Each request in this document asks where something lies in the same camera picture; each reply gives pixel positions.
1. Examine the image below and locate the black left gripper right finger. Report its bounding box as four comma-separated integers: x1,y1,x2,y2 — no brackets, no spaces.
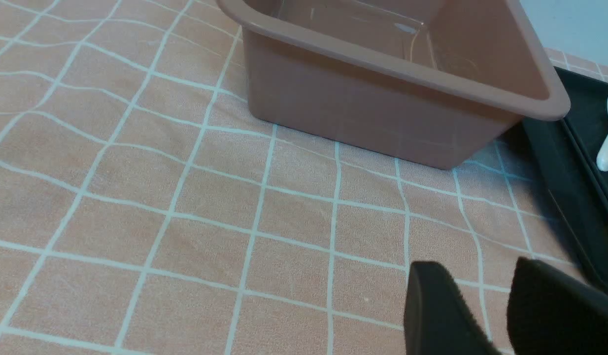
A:
507,257,608,355

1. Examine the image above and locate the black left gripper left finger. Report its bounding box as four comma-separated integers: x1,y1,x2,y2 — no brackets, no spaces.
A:
404,261,499,355

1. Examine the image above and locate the black chopstick gold band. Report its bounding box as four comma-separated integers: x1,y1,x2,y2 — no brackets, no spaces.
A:
565,114,608,227

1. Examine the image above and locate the black plastic tray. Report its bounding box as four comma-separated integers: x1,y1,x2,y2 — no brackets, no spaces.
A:
522,67,608,294

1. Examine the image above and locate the pink plastic bin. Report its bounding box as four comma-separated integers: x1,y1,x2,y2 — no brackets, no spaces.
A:
218,0,571,170

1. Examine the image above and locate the pink checkered tablecloth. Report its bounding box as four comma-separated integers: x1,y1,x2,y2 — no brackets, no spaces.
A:
0,0,584,355

